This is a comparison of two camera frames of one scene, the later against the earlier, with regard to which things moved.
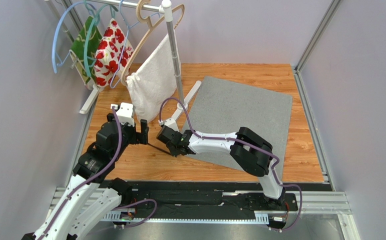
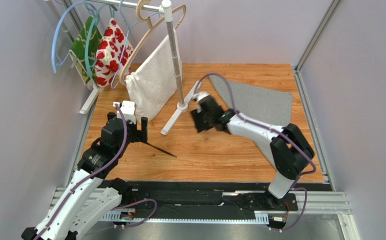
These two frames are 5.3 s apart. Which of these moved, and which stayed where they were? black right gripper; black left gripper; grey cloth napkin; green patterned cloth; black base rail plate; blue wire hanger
Moved: grey cloth napkin; black right gripper
Stayed: green patterned cloth; black left gripper; blue wire hanger; black base rail plate
